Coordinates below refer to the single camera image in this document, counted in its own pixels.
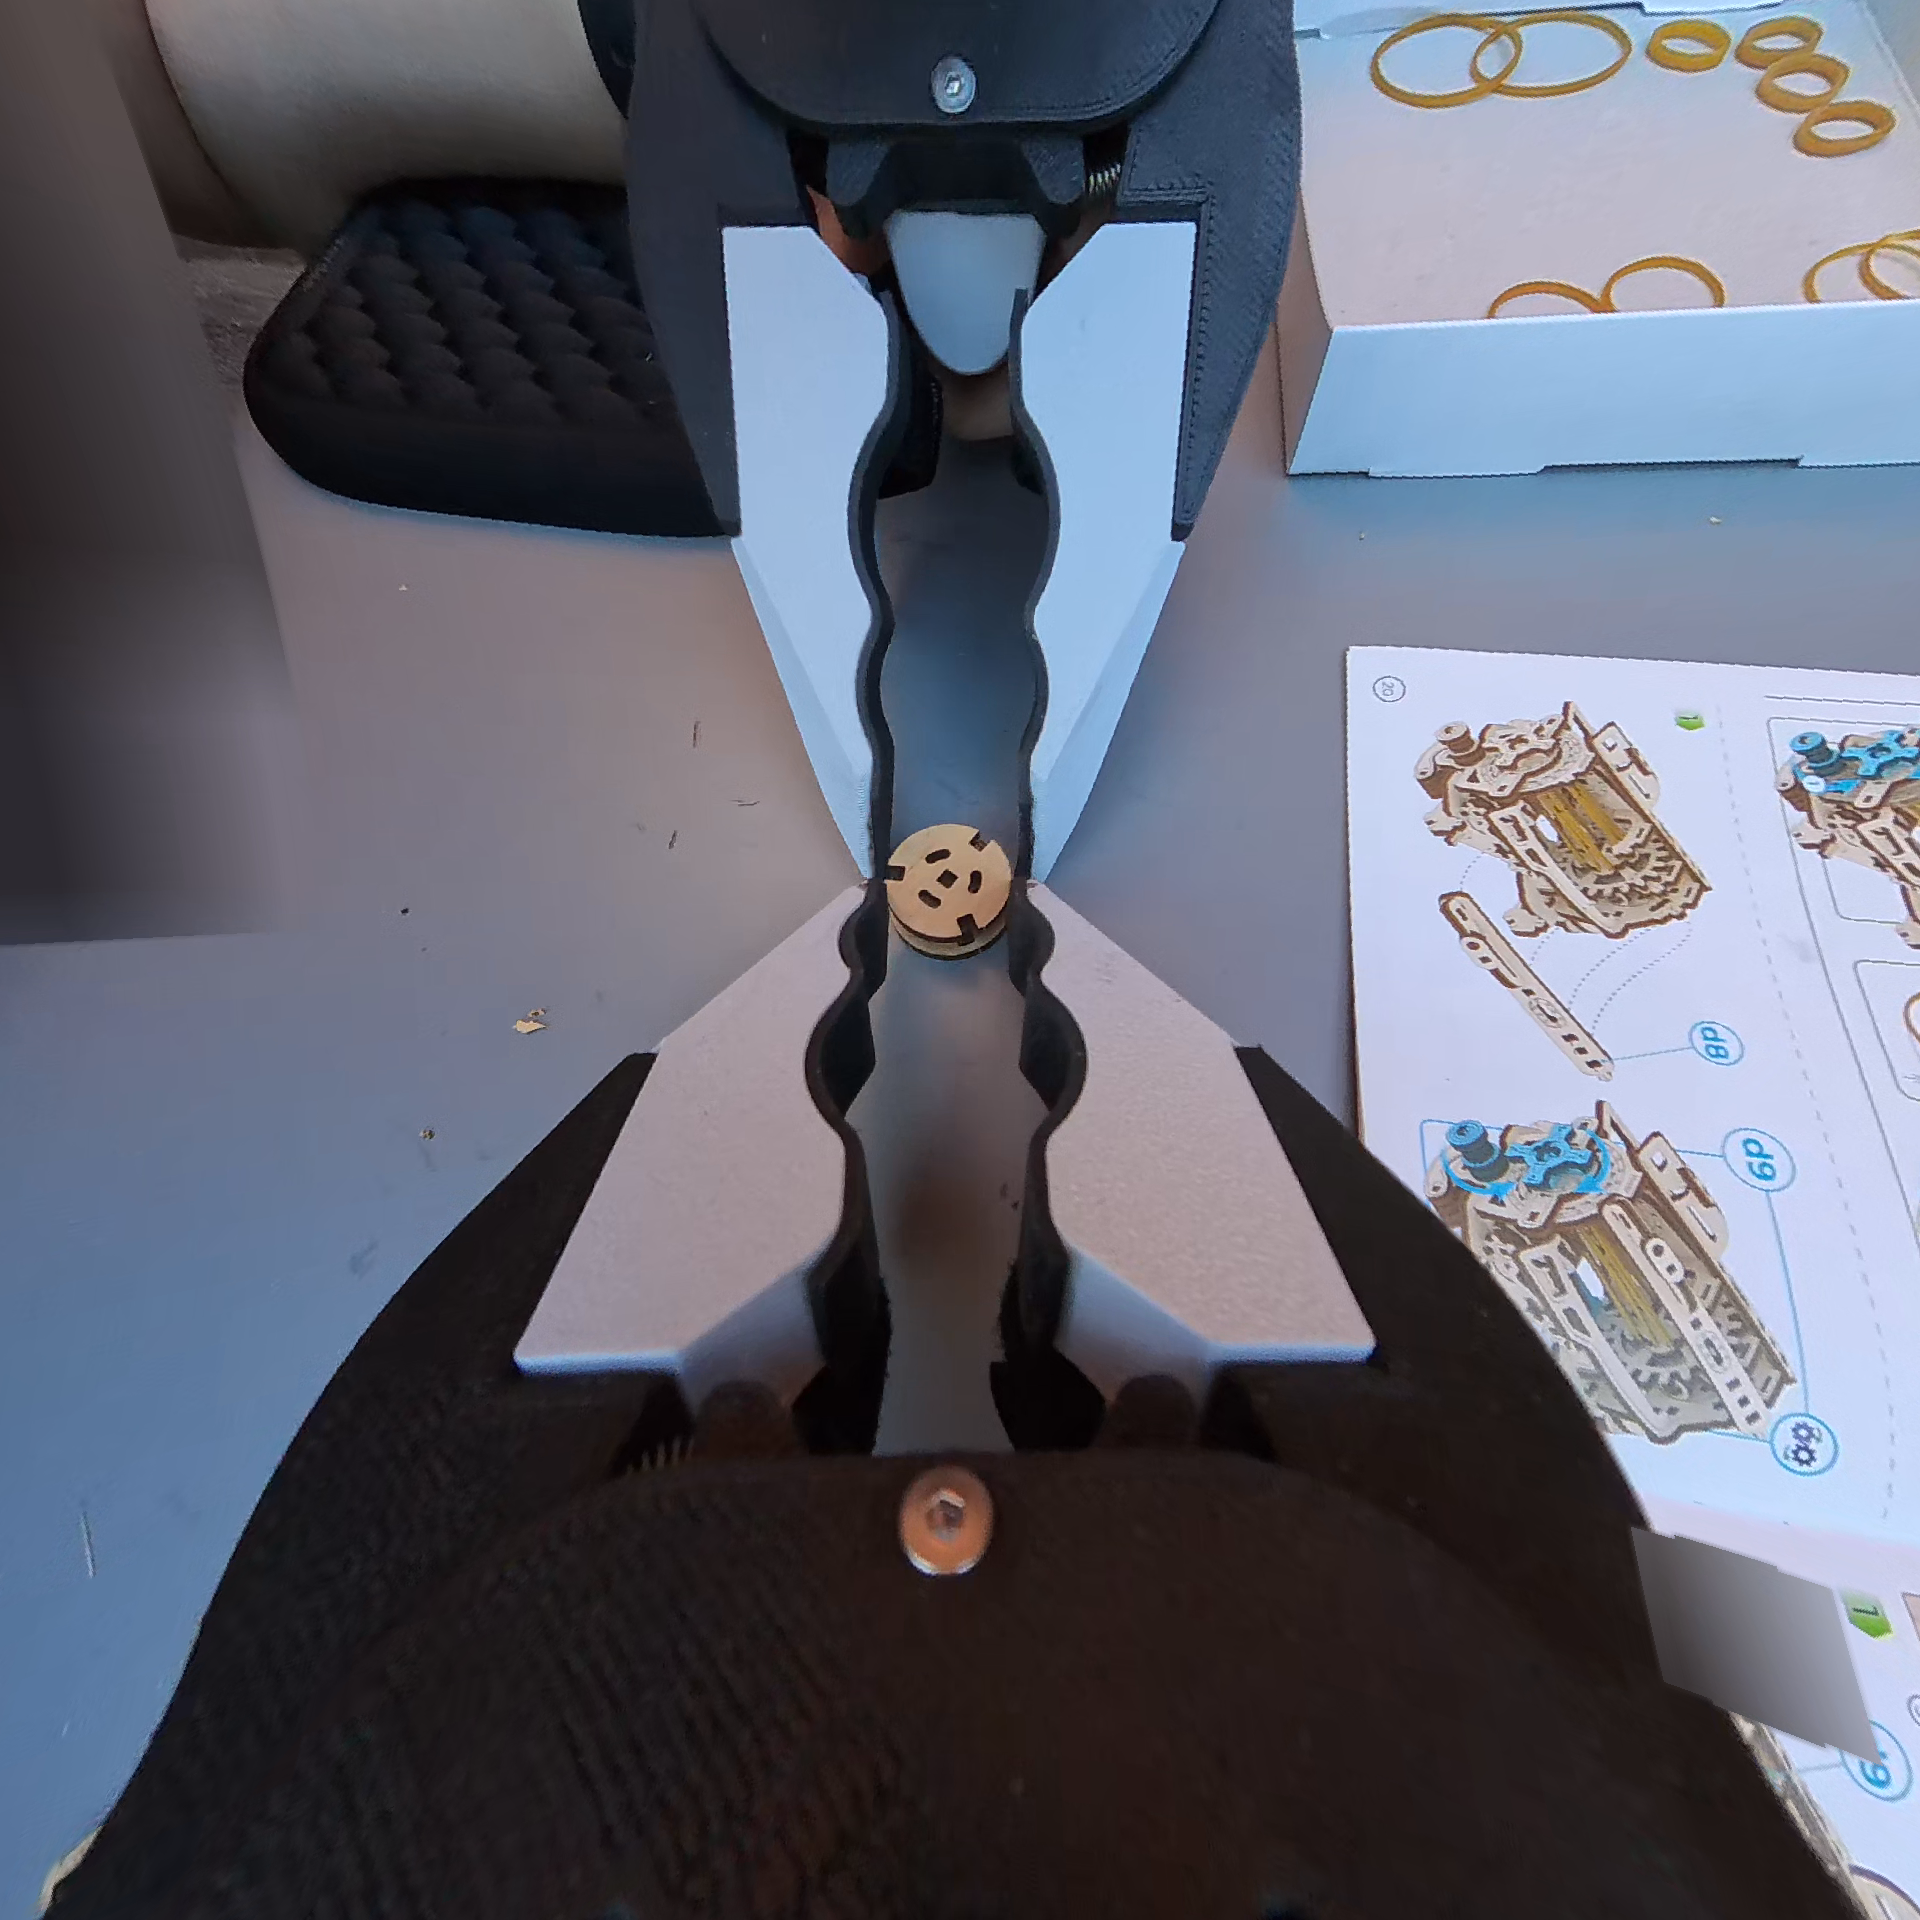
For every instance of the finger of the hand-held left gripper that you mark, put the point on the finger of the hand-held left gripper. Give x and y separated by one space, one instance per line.
796 420
1116 420

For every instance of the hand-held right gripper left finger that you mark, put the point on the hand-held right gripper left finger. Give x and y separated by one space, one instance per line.
692 1198

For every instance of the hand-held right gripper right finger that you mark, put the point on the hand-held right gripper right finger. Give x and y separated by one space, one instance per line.
1200 1198

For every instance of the notched round wooden disc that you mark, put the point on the notched round wooden disc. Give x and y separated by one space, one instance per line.
913 909

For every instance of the grey desk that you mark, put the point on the grey desk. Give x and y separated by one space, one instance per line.
449 749

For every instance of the person's left hand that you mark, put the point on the person's left hand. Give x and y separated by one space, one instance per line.
975 408

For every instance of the illustrated instruction booklet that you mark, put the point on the illustrated instruction booklet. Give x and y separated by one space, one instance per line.
1395 1050

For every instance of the black bumpy pad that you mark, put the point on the black bumpy pad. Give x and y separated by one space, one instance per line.
449 375

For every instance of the white cardboard box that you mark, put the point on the white cardboard box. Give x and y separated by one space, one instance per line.
1502 406

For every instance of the cluster of tan rubber rings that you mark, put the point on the cluster of tan rubber rings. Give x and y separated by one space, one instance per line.
1655 46

